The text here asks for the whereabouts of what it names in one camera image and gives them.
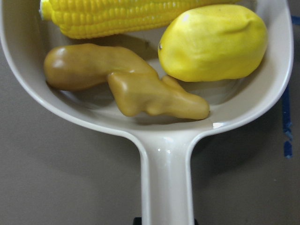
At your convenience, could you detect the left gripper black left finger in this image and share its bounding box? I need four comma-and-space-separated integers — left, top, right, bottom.
133, 217, 142, 225

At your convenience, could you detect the beige plastic dustpan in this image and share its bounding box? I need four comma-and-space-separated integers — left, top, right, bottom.
0, 0, 293, 225

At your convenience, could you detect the tan toy ginger root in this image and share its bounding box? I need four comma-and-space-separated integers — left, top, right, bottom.
44, 44, 210, 120

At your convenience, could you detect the yellow toy potato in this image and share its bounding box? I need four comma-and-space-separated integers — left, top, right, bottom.
158, 4, 268, 82

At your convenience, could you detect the yellow toy corn cob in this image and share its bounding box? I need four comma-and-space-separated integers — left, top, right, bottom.
39, 0, 235, 39

